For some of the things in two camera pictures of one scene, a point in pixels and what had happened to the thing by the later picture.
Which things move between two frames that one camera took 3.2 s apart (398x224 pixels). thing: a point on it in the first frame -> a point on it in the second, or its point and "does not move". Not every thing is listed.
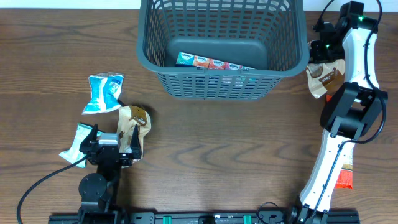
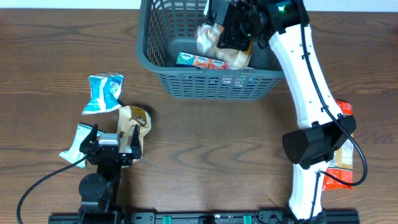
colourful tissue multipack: [185, 60] does not move
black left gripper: [126, 158] does not move
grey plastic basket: [271, 35] does not move
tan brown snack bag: [128, 117] does not move
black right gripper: [319, 57] -> [232, 40]
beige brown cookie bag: [323, 77] -> [207, 39]
